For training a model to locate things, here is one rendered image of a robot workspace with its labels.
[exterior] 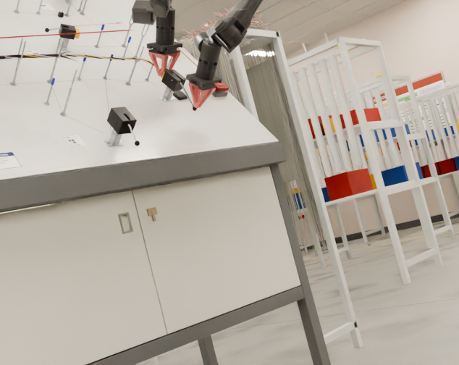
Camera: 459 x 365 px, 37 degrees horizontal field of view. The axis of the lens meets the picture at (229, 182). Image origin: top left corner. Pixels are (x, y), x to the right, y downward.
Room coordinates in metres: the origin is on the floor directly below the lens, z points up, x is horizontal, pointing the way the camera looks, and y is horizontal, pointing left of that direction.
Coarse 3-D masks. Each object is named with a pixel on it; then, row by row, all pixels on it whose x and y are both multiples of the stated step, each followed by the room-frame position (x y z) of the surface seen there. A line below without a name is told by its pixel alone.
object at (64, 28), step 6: (48, 30) 2.03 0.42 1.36; (60, 30) 2.05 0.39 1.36; (66, 30) 2.04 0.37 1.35; (72, 30) 2.05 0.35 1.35; (60, 36) 2.05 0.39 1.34; (66, 36) 2.05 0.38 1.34; (72, 36) 2.06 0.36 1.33; (60, 42) 2.09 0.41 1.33; (66, 42) 2.07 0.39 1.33; (60, 48) 2.08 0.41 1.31; (66, 48) 2.09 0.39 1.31
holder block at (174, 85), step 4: (164, 72) 2.05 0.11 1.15; (168, 72) 2.05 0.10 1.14; (172, 72) 2.06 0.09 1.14; (176, 72) 2.07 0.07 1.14; (164, 76) 2.06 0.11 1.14; (168, 76) 2.05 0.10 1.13; (172, 76) 2.04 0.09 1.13; (176, 76) 2.05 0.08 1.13; (180, 76) 2.06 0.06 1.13; (164, 80) 2.06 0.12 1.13; (168, 80) 2.05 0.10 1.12; (172, 80) 2.04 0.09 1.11; (176, 80) 2.03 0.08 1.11; (180, 80) 2.04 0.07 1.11; (184, 80) 2.06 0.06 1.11; (164, 84) 2.07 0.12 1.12; (168, 84) 2.06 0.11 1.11; (172, 84) 2.05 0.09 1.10; (176, 84) 2.04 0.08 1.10; (172, 88) 2.05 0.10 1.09; (176, 88) 2.05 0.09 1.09; (180, 88) 2.07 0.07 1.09
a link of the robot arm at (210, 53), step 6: (210, 36) 1.97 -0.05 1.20; (204, 42) 1.94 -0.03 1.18; (210, 42) 1.94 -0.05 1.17; (216, 42) 1.96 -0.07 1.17; (204, 48) 1.94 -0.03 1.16; (210, 48) 1.93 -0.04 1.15; (216, 48) 1.93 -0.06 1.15; (204, 54) 1.94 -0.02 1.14; (210, 54) 1.94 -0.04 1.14; (216, 54) 1.95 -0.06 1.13; (204, 60) 1.95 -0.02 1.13; (210, 60) 1.95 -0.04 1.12; (216, 60) 1.96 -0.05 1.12
